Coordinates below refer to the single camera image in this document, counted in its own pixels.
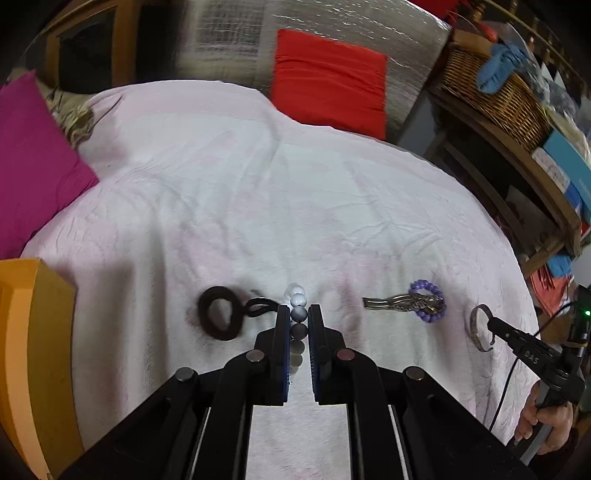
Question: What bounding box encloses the beige patterned cloth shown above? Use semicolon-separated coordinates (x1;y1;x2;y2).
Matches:
48;90;122;149

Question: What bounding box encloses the person's right hand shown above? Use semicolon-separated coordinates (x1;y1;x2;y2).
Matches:
514;382;578;455

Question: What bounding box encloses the wicker basket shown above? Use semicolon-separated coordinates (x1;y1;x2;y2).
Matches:
436;44;552;154

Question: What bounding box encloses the blue cloth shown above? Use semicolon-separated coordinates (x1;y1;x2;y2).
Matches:
478;41;532;94

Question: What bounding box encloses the red cloth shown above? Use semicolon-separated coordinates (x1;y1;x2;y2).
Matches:
530;268;574;320

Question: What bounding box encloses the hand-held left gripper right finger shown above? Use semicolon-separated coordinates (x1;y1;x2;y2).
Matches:
308;304;539;480

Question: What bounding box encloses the black hair scrunchie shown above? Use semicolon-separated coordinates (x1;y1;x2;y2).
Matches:
198;286;247;342

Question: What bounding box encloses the silver cuff bangle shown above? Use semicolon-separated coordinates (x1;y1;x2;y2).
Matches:
470;305;496;352

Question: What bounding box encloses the wooden glass-front cabinet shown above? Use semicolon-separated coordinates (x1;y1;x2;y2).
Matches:
44;0;186;93

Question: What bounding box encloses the wooden shelf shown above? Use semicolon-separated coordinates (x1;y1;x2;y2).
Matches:
427;83;585;278

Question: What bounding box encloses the blue cardboard box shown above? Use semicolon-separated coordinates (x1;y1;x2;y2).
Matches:
542;129;591;219

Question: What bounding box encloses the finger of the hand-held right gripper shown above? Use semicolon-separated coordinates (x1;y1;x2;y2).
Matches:
487;316;542;358

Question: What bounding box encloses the red cushion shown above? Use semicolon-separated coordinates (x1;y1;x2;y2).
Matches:
270;28;389;140

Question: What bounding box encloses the thin black hair tie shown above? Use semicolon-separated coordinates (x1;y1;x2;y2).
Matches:
245;290;280;320

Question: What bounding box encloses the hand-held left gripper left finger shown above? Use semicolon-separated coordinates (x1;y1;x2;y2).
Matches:
60;305;291;480

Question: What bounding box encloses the magenta pillow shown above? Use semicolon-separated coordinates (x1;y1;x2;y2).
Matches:
0;71;100;260

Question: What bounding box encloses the orange cardboard box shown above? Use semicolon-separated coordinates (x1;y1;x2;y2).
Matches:
0;258;86;480

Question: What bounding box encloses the silver metal hair clip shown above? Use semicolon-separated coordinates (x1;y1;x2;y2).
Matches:
362;293;446;315

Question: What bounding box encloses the purple bead bracelet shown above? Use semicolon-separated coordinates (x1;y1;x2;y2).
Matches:
409;280;448;325

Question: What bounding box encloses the silver foil insulation board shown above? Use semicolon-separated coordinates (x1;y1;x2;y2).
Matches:
182;0;454;145

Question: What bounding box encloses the white bead bracelet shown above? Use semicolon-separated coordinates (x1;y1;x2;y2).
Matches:
284;282;309;371

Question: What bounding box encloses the black cable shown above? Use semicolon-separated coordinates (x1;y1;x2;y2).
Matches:
489;302;578;430

